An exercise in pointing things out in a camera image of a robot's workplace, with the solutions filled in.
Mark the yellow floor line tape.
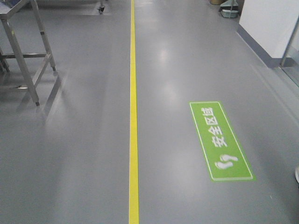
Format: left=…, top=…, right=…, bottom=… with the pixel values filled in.
left=128, top=0, right=140, bottom=224

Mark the green dustpan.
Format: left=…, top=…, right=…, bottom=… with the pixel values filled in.
left=219, top=0, right=239, bottom=18

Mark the steel table frame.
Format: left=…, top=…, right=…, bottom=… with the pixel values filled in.
left=0, top=0, right=57, bottom=107

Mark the green footprint floor sticker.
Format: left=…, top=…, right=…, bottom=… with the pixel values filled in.
left=189, top=101, right=256, bottom=182

